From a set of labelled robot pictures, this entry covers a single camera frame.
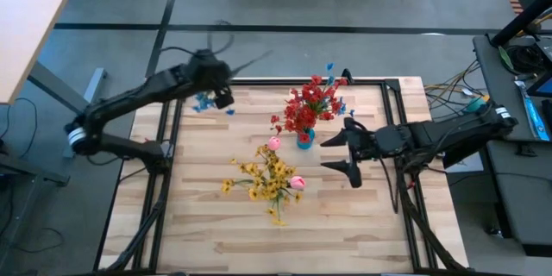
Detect red artificial flower bunch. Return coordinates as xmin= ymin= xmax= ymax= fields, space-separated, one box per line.
xmin=289 ymin=74 xmax=349 ymax=122
xmin=270 ymin=103 xmax=320 ymax=143

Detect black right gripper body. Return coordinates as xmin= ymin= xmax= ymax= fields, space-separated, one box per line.
xmin=343 ymin=116 xmax=411 ymax=189

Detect light wooden desk top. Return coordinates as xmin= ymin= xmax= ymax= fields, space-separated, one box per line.
xmin=0 ymin=0 xmax=74 ymax=105

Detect black metal table frame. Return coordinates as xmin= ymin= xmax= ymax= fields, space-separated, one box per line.
xmin=92 ymin=68 xmax=471 ymax=275

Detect yellow artificial flower bunch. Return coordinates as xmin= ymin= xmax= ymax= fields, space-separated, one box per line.
xmin=254 ymin=144 xmax=303 ymax=228
xmin=221 ymin=154 xmax=277 ymax=208

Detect blue glass vase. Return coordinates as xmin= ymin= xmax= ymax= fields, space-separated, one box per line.
xmin=296 ymin=128 xmax=317 ymax=151

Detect blue strip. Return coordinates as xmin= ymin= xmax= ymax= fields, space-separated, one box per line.
xmin=513 ymin=78 xmax=551 ymax=142

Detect black cable bundle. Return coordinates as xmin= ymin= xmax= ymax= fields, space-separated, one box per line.
xmin=107 ymin=172 xmax=172 ymax=273
xmin=394 ymin=167 xmax=461 ymax=273

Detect tangled floor cables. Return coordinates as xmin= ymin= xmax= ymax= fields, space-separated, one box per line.
xmin=424 ymin=59 xmax=491 ymax=117

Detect grey metal desk leg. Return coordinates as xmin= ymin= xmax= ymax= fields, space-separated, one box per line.
xmin=28 ymin=60 xmax=108 ymax=160

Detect dark grey table base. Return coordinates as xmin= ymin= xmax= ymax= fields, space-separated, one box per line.
xmin=0 ymin=140 xmax=70 ymax=186

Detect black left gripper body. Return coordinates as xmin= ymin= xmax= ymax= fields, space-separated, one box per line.
xmin=185 ymin=48 xmax=236 ymax=110

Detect black coiled cable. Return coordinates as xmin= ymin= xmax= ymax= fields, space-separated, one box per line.
xmin=507 ymin=44 xmax=545 ymax=75

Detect grey side table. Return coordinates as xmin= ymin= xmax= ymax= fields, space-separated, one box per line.
xmin=472 ymin=34 xmax=552 ymax=143

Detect black tablet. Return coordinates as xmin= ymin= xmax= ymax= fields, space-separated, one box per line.
xmin=528 ymin=72 xmax=552 ymax=98

